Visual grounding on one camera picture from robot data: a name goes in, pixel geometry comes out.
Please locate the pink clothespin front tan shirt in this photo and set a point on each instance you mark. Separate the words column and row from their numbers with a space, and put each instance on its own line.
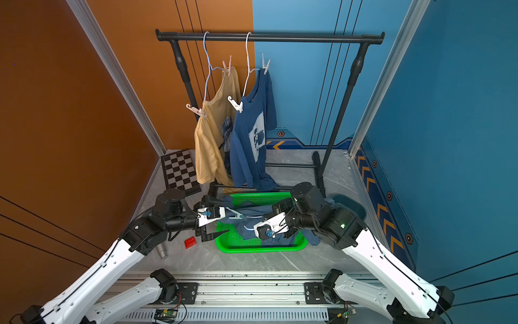
column 199, row 112

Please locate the green plastic basket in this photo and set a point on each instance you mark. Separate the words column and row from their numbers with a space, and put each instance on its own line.
column 233, row 242

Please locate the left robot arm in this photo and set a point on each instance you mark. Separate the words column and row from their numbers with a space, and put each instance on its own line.
column 169, row 216

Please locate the checkered chess board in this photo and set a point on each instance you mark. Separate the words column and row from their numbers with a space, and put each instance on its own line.
column 180, row 173

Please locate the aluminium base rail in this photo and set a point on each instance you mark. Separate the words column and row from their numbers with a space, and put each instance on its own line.
column 264, row 296

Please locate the white clothespin front navy shirt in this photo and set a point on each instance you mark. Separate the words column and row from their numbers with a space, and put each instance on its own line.
column 239, row 107

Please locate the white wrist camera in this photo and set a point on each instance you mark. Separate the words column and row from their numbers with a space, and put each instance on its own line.
column 208, row 215
column 271, row 227

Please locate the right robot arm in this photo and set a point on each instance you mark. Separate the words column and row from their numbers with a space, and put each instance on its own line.
column 364, row 247

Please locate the aluminium corner post left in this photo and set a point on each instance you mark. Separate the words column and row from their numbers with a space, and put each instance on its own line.
column 97, row 38

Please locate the tan yellow t-shirt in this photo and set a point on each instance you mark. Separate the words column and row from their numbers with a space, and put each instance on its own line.
column 213, row 133

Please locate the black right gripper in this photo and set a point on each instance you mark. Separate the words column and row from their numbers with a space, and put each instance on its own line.
column 282, row 207

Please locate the black clothes rack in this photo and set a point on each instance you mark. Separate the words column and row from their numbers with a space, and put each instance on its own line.
column 318, row 165

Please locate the white clothespin navy shirt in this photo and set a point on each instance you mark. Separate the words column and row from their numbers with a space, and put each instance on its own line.
column 239, row 107
column 265, row 65

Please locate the pink clothespin tan shirt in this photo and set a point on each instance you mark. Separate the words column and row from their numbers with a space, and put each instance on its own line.
column 227, row 66
column 199, row 112

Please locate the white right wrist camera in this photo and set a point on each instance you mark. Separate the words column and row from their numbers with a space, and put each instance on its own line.
column 271, row 227

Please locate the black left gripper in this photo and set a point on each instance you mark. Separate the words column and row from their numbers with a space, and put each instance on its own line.
column 208, row 199

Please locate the slate blue t-shirt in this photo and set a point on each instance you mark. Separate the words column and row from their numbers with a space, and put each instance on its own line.
column 264, row 211

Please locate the aluminium corner post right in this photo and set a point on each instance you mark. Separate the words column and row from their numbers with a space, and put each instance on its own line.
column 403, row 39

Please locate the teal plastic bin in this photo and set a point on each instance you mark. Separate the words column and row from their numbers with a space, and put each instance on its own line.
column 345, row 201

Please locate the pink clothespin rear tan shirt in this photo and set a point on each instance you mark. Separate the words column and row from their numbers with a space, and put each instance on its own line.
column 227, row 66

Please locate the navy printed t-shirt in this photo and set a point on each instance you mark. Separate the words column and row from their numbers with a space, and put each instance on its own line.
column 249, row 137

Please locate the white wire hanger navy shirt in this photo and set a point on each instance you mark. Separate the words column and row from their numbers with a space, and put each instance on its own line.
column 249, row 69

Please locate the green circuit board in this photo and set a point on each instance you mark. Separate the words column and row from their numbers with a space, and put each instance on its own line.
column 169, row 315

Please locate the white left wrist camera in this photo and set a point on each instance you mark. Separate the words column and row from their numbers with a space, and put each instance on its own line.
column 208, row 215

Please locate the red toy block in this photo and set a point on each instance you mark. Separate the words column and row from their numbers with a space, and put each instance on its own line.
column 190, row 242

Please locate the white clothespin rear navy shirt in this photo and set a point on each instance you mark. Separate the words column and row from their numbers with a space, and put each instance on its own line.
column 265, row 65

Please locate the white wire hanger tan shirt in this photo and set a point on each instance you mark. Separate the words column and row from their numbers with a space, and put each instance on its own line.
column 209, row 65

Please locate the light blue wire hanger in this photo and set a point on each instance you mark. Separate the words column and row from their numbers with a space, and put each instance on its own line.
column 243, row 221

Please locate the aluminium corner post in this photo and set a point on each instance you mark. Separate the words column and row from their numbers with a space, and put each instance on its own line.
column 97, row 38
column 403, row 39

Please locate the silver metal cylinder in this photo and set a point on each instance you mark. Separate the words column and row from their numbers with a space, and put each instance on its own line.
column 162, row 250

